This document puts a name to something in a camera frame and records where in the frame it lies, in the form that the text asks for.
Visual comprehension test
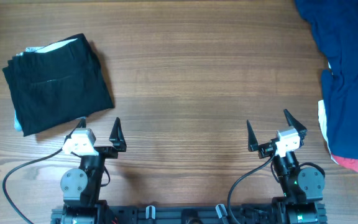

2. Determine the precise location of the blue polo shirt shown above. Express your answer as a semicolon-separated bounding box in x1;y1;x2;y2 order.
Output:
295;0;358;159

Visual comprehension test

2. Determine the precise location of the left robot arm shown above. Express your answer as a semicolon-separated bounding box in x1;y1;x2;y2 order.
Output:
51;118;127;224

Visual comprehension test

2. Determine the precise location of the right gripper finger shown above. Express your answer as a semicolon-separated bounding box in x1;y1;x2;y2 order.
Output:
247;120;259;152
283;109;308;137

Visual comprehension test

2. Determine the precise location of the red t-shirt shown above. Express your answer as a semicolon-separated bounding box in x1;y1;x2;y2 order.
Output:
331;155;358;172

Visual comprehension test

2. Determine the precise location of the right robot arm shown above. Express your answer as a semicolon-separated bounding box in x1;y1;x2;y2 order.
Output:
244;110;328;224

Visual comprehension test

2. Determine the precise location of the white garment under black stack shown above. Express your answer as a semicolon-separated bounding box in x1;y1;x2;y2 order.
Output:
14;38;77;131

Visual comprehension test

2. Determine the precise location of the left black camera cable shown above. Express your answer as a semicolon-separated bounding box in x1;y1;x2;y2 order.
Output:
2;147;64;224

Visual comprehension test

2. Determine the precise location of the white t-shirt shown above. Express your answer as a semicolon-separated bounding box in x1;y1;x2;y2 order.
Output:
318;62;339;165

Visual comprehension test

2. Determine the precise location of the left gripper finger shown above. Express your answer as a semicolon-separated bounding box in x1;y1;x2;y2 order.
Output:
70;118;86;134
109;117;127;152

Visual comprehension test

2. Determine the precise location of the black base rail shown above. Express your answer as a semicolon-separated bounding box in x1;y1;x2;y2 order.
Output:
51;203;328;224

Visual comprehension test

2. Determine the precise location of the folded black garment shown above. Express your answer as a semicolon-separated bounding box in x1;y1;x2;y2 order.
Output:
2;34;114;136

